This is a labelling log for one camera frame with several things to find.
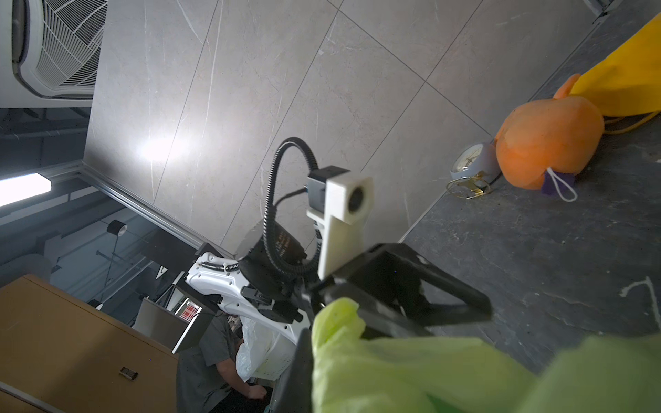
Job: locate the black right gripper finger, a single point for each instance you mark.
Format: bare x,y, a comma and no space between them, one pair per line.
294,391

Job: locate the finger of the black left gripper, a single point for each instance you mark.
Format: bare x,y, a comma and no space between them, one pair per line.
400,293

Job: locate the yellow-green plastic bag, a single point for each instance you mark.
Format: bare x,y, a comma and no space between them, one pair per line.
466,374

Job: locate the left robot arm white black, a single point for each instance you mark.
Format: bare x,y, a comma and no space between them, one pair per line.
251,288

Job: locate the seated person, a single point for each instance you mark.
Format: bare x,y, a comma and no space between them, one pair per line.
207,379

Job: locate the grey alarm clock gold stand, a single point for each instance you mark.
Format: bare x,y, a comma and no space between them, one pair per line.
474,172

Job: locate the orange plush toy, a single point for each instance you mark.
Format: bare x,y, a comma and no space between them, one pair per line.
559,134

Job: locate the wooden cabinet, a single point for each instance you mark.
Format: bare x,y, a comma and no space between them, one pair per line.
60,354

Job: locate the yellow fabric hat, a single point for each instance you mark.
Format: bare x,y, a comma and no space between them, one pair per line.
627,82

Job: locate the white fan unit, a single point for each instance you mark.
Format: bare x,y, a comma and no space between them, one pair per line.
50,52

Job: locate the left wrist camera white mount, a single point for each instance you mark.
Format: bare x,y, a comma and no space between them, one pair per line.
340,202

